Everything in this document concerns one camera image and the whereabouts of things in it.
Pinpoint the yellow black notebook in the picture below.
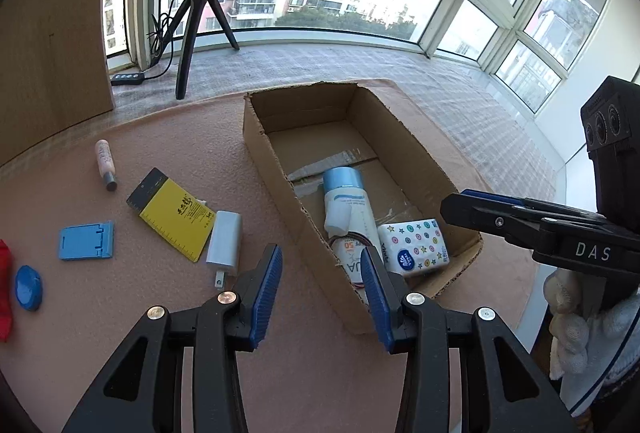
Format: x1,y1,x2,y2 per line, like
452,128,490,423
127,168,216,263

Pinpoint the small white cosmetic tube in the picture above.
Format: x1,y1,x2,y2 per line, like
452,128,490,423
94,140,117,192

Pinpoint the white knit gloved hand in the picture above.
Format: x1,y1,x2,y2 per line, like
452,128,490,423
544,268,639,381

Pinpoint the patterned tissue pack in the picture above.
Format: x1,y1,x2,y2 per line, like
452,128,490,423
378,219,449,278

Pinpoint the blue oval object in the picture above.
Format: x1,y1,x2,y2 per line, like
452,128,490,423
14,265,43,312

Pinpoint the blue phone stand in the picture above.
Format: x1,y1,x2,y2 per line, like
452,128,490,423
58,221,114,261

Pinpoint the white power adapter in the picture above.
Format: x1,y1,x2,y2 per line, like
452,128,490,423
206,211,242,290

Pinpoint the white blue lotion bottle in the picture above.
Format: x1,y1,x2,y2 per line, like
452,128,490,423
322,167,378,238

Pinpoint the white sunscreen tube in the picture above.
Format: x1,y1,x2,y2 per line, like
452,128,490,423
329,231,382,305

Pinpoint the red fabric pouch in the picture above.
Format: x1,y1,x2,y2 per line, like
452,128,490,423
0,240,13,342

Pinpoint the brown cardboard box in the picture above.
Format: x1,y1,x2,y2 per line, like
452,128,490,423
243,79,483,335

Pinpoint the wooden headboard panel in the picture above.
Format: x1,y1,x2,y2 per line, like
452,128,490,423
1,0,114,162

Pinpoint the black tripod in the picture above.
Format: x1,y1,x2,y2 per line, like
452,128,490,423
150,0,240,101

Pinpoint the black light cable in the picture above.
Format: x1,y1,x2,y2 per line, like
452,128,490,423
142,0,194,81

